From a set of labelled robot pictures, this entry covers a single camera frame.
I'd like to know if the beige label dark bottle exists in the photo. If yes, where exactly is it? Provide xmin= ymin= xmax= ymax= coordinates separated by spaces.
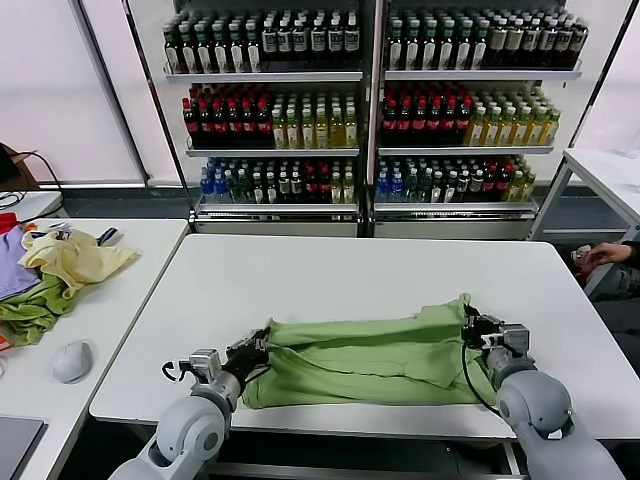
xmin=505 ymin=18 xmax=522 ymax=70
xmin=489 ymin=18 xmax=506 ymax=70
xmin=539 ymin=18 xmax=555 ymax=70
xmin=571 ymin=18 xmax=589 ymax=70
xmin=555 ymin=18 xmax=572 ymax=70
xmin=521 ymin=18 xmax=538 ymax=70

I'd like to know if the slanted window frame post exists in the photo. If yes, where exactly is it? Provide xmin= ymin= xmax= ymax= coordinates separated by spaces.
xmin=585 ymin=0 xmax=637 ymax=119
xmin=76 ymin=0 xmax=153 ymax=189

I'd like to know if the green t-shirt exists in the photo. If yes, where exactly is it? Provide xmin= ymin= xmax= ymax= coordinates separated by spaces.
xmin=234 ymin=292 xmax=499 ymax=411

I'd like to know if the pale yellow garment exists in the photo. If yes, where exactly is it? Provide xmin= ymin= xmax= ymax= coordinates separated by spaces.
xmin=18 ymin=228 xmax=143 ymax=301

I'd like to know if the person hand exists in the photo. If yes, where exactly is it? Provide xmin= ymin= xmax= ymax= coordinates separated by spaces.
xmin=582 ymin=241 xmax=626 ymax=265

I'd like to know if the olive green garment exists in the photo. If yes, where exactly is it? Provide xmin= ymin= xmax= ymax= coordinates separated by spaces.
xmin=0 ymin=273 xmax=78 ymax=349

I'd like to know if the cardboard box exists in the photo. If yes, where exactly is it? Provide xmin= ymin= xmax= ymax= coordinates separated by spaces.
xmin=0 ymin=142 xmax=41 ymax=192

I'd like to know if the grey drinks shelf unit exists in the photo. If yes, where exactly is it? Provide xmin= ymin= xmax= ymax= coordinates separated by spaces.
xmin=373 ymin=0 xmax=585 ymax=241
xmin=161 ymin=0 xmax=375 ymax=239

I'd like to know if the white computer mouse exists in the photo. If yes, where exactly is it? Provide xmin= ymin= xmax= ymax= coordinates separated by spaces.
xmin=52 ymin=338 xmax=96 ymax=385

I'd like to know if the red white packet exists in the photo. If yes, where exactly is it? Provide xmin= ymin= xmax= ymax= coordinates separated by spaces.
xmin=571 ymin=245 xmax=599 ymax=284

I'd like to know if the black desk cable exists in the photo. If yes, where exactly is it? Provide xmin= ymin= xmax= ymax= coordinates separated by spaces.
xmin=23 ymin=149 xmax=66 ymax=199

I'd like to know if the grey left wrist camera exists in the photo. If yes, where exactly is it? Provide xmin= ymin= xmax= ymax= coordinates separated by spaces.
xmin=189 ymin=350 xmax=222 ymax=381

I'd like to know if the purple garment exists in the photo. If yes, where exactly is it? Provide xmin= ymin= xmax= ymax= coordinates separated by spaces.
xmin=0 ymin=224 xmax=43 ymax=302

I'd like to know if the white metal frame table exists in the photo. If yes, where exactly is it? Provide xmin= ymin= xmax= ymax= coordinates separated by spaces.
xmin=528 ymin=147 xmax=640 ymax=301

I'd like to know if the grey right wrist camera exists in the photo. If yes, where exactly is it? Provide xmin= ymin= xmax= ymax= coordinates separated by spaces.
xmin=501 ymin=323 xmax=531 ymax=357

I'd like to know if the grey laptop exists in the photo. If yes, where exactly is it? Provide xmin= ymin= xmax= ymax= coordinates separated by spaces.
xmin=0 ymin=416 xmax=48 ymax=480

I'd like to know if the chrome shelf post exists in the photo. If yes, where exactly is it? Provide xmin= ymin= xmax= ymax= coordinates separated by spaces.
xmin=368 ymin=0 xmax=385 ymax=239

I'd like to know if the green cap tea bottle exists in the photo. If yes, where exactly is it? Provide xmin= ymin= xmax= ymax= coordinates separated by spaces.
xmin=181 ymin=23 xmax=198 ymax=75
xmin=197 ymin=23 xmax=214 ymax=75
xmin=455 ymin=20 xmax=472 ymax=71
xmin=438 ymin=20 xmax=455 ymax=71
xmin=213 ymin=23 xmax=230 ymax=75
xmin=387 ymin=20 xmax=404 ymax=71
xmin=165 ymin=23 xmax=182 ymax=75
xmin=245 ymin=23 xmax=262 ymax=75
xmin=229 ymin=23 xmax=246 ymax=75
xmin=404 ymin=20 xmax=421 ymax=71
xmin=471 ymin=20 xmax=488 ymax=71
xmin=421 ymin=20 xmax=438 ymax=71

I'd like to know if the person dark clothing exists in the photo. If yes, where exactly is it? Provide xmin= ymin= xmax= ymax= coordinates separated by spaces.
xmin=590 ymin=239 xmax=640 ymax=339

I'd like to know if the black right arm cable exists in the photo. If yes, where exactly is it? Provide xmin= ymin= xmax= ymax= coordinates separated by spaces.
xmin=461 ymin=339 xmax=501 ymax=415

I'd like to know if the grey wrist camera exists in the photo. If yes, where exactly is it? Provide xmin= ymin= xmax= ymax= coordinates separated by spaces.
xmin=189 ymin=350 xmax=222 ymax=381
xmin=501 ymin=323 xmax=531 ymax=357

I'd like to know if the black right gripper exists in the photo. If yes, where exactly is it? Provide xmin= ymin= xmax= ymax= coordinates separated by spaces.
xmin=461 ymin=303 xmax=504 ymax=350

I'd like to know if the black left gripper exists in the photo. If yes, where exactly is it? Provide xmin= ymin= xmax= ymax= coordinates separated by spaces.
xmin=222 ymin=328 xmax=274 ymax=382

